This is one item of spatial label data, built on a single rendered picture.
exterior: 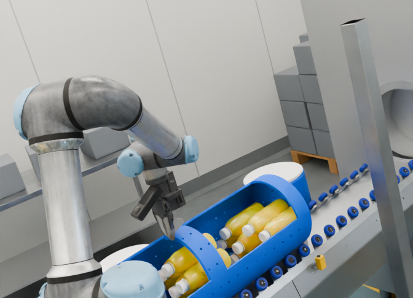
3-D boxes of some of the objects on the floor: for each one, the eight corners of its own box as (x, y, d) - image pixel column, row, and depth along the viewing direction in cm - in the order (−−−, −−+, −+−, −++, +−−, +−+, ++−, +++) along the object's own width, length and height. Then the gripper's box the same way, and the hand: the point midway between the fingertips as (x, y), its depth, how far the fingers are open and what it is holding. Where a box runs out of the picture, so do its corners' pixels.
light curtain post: (448, 445, 216) (366, 18, 170) (441, 456, 213) (355, 23, 166) (434, 438, 221) (350, 20, 174) (426, 448, 218) (338, 25, 171)
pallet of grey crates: (448, 149, 482) (427, 14, 449) (384, 185, 449) (356, 43, 416) (351, 134, 586) (327, 24, 554) (293, 163, 553) (264, 48, 521)
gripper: (177, 171, 166) (196, 233, 172) (160, 168, 173) (179, 228, 179) (155, 182, 161) (176, 246, 167) (138, 179, 168) (158, 241, 174)
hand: (169, 237), depth 171 cm, fingers closed, pressing on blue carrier
